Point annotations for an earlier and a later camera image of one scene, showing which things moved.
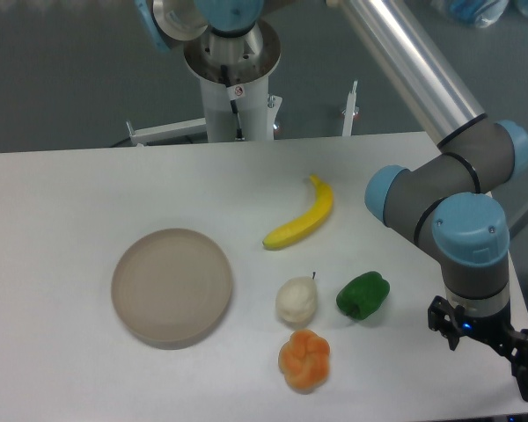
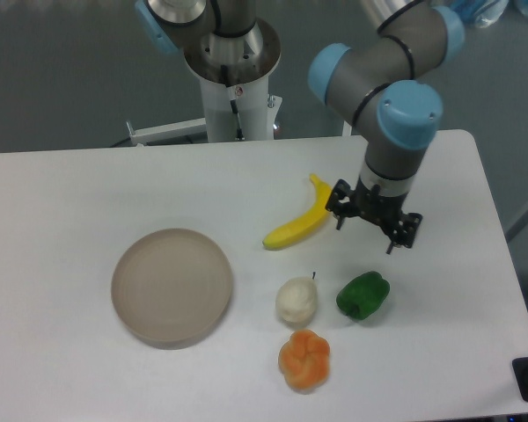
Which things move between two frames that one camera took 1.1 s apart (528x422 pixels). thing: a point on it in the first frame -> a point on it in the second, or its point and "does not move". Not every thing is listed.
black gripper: x=449 y=321 -> x=372 y=206
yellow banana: x=323 y=205 does not move
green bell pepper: x=361 y=296 does not move
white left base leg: x=139 y=138 does not move
